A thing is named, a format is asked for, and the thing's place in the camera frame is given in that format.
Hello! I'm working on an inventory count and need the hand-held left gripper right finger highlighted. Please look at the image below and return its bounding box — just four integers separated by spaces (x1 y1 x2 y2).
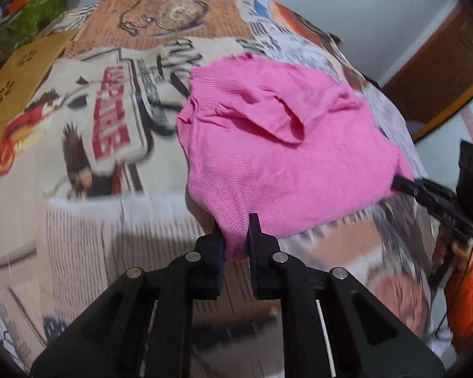
248 213 445 378

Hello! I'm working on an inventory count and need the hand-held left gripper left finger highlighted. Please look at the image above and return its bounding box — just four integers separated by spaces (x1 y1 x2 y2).
31 220 226 378

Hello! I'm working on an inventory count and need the newspaper print blanket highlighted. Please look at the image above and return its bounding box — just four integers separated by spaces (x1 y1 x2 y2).
0 0 435 378

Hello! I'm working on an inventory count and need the pink knit cardigan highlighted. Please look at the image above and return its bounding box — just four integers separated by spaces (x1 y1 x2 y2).
176 53 414 261

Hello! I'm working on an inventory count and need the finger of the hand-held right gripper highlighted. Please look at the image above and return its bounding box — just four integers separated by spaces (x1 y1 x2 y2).
390 175 432 206

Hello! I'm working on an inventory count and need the green patterned bag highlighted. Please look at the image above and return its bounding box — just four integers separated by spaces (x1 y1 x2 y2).
0 0 67 64

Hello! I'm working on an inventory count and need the person's right hand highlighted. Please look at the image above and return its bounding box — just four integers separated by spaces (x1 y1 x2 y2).
433 229 473 273

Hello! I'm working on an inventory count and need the brown wooden door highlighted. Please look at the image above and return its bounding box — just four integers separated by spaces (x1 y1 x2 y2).
382 3 473 142

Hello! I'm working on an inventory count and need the person's right forearm orange sleeve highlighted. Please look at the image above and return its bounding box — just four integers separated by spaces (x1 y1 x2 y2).
443 249 473 355

